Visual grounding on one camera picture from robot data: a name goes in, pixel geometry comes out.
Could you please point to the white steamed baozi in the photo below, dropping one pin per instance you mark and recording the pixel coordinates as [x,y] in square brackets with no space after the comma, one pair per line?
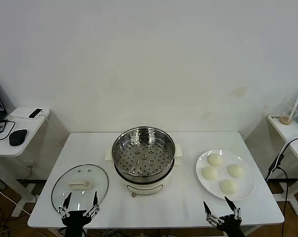
[235,171]
[214,160]
[228,187]
[210,173]

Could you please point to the white device with black screen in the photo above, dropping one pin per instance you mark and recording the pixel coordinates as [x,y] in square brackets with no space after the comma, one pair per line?
[35,113]

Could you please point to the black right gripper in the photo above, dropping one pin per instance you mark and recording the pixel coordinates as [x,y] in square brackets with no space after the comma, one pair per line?
[230,223]

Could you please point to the flat white box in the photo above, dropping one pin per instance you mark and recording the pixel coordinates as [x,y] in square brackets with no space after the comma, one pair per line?
[18,113]

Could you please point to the white round plate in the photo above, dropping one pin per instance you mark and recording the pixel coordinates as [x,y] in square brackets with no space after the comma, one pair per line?
[246,182]

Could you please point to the black computer mouse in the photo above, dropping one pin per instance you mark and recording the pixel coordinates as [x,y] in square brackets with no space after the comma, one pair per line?
[17,137]

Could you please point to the cream electric cooking pot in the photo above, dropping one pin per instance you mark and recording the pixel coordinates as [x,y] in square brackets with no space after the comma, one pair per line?
[144,187]

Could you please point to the white side table with cup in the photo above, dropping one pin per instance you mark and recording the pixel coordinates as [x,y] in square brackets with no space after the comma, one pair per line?
[282,130]

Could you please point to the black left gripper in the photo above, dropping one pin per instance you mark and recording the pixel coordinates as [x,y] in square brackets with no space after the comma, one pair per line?
[75,219]

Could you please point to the white side table with laptop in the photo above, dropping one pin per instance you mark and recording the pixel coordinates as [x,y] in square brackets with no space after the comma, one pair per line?
[28,138]

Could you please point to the stainless perforated steamer basket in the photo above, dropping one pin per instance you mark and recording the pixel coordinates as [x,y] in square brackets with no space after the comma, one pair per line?
[129,158]

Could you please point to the clear plastic drink cup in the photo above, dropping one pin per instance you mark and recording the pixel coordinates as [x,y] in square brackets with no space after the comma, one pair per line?
[297,109]

